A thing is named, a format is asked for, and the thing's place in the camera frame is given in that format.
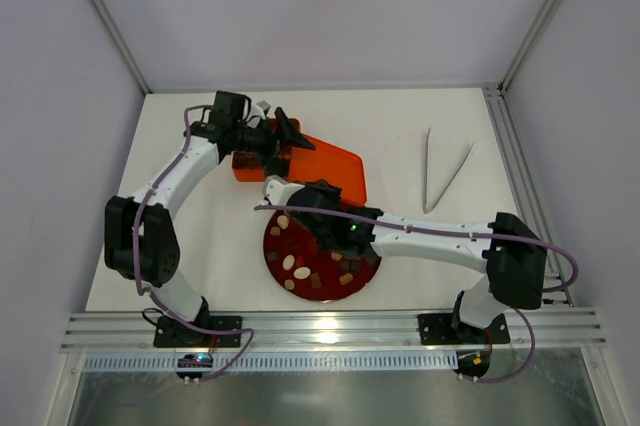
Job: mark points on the brown rectangular chocolate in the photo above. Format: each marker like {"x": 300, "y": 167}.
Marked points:
{"x": 315, "y": 281}

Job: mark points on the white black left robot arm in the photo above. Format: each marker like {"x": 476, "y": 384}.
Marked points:
{"x": 140, "y": 241}

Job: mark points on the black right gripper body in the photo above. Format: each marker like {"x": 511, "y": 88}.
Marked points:
{"x": 304, "y": 196}

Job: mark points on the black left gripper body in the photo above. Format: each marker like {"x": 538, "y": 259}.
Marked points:
{"x": 275, "y": 141}

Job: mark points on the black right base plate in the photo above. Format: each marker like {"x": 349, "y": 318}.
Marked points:
{"x": 439, "y": 329}

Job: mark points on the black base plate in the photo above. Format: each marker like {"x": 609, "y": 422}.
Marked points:
{"x": 171, "y": 334}
{"x": 439, "y": 329}

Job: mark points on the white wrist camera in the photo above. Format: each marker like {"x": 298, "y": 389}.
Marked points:
{"x": 260, "y": 109}
{"x": 277, "y": 191}

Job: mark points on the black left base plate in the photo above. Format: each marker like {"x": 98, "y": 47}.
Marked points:
{"x": 171, "y": 334}

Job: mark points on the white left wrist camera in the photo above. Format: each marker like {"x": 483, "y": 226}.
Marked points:
{"x": 260, "y": 109}

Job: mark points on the aluminium mounting rail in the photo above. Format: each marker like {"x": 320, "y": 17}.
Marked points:
{"x": 550, "y": 327}

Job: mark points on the cream round chocolate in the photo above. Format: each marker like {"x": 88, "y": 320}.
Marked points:
{"x": 283, "y": 221}

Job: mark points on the round red plate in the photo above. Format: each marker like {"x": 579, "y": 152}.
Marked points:
{"x": 296, "y": 241}

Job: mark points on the grey perforated cable tray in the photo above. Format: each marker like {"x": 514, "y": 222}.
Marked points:
{"x": 272, "y": 361}

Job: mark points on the tan bar chocolate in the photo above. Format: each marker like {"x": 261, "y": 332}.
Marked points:
{"x": 346, "y": 278}

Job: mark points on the orange box lid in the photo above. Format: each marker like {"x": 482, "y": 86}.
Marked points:
{"x": 335, "y": 165}

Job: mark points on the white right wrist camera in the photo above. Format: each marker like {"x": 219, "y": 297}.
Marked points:
{"x": 277, "y": 191}

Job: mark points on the white oval chocolate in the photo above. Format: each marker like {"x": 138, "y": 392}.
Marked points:
{"x": 301, "y": 273}

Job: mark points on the metal tongs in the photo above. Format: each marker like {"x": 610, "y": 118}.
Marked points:
{"x": 437, "y": 179}

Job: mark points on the orange compartment chocolate box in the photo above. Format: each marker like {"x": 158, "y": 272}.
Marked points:
{"x": 247, "y": 168}

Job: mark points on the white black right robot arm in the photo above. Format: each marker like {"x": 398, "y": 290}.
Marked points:
{"x": 504, "y": 251}

